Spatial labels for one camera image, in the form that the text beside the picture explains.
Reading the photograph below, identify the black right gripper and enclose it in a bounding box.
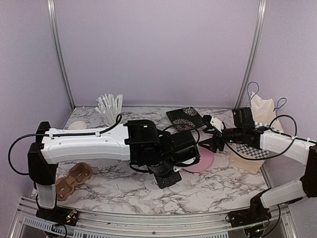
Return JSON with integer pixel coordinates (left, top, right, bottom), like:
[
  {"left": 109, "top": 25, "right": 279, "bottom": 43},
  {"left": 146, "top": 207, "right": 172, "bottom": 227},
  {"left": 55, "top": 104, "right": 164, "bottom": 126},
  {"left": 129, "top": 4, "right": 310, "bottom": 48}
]
[{"left": 198, "top": 126, "right": 245, "bottom": 153}]

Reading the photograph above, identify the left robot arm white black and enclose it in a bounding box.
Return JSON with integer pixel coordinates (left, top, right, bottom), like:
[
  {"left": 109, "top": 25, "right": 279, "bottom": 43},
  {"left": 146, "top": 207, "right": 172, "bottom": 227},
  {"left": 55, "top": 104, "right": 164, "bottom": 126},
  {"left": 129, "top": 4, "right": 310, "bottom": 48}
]
[{"left": 27, "top": 115, "right": 200, "bottom": 221}]

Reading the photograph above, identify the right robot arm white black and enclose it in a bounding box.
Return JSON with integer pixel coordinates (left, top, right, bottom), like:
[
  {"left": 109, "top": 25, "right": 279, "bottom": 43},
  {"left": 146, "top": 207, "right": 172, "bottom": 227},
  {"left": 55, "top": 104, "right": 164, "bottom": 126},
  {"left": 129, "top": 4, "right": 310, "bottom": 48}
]
[{"left": 203, "top": 107, "right": 317, "bottom": 222}]

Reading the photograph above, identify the pink round plate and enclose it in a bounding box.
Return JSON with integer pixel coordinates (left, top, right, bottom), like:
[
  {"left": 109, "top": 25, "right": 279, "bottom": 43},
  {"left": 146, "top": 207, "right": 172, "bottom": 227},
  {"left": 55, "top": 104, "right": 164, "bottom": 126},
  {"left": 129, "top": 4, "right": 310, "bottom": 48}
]
[{"left": 184, "top": 146, "right": 214, "bottom": 173}]

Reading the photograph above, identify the dark floral square plate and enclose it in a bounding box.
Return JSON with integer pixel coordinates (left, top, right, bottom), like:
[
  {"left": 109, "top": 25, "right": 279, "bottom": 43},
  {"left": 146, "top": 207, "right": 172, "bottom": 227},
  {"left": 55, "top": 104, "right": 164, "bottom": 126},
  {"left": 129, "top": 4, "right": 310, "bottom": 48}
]
[{"left": 166, "top": 107, "right": 205, "bottom": 131}]

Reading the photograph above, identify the blue checkered paper bag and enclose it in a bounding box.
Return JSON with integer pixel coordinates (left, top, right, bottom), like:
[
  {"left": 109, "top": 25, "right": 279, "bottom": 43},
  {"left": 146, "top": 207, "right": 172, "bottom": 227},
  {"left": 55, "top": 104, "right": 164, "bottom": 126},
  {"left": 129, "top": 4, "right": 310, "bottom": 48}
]
[{"left": 229, "top": 81, "right": 288, "bottom": 175}]

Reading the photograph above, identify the brown cardboard cup carrier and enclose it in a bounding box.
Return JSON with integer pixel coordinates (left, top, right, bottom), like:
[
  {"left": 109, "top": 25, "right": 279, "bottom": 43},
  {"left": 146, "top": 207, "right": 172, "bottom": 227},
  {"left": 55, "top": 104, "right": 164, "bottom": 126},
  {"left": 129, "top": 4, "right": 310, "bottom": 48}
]
[{"left": 55, "top": 162, "right": 93, "bottom": 201}]

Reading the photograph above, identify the stack of white paper cups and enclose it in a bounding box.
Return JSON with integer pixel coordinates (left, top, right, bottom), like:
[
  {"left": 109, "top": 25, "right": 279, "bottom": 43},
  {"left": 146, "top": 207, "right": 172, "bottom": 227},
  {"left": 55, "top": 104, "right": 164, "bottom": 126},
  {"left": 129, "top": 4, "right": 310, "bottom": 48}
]
[{"left": 68, "top": 121, "right": 87, "bottom": 130}]

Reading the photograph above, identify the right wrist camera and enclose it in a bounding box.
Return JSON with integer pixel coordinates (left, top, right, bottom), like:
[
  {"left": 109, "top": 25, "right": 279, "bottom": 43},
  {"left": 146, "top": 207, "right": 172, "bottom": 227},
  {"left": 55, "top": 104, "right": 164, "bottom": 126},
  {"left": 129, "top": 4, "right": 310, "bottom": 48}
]
[{"left": 210, "top": 116, "right": 224, "bottom": 132}]

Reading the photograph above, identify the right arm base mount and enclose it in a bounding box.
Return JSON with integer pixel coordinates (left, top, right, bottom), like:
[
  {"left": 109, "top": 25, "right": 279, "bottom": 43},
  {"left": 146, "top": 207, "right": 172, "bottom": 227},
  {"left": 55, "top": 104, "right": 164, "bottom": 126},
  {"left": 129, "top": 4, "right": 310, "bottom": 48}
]
[{"left": 225, "top": 209, "right": 272, "bottom": 228}]

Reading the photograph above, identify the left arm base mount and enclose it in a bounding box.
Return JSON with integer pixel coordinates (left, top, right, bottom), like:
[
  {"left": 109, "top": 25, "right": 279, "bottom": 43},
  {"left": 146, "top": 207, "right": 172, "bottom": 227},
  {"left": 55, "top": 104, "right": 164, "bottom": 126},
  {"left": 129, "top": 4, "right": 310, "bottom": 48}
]
[{"left": 36, "top": 207, "right": 79, "bottom": 226}]

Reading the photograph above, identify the aluminium front rail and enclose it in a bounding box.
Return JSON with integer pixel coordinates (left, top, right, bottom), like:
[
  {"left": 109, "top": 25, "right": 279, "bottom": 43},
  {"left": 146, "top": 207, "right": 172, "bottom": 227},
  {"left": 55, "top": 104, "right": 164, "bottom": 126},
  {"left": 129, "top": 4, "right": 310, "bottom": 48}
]
[{"left": 8, "top": 197, "right": 298, "bottom": 238}]

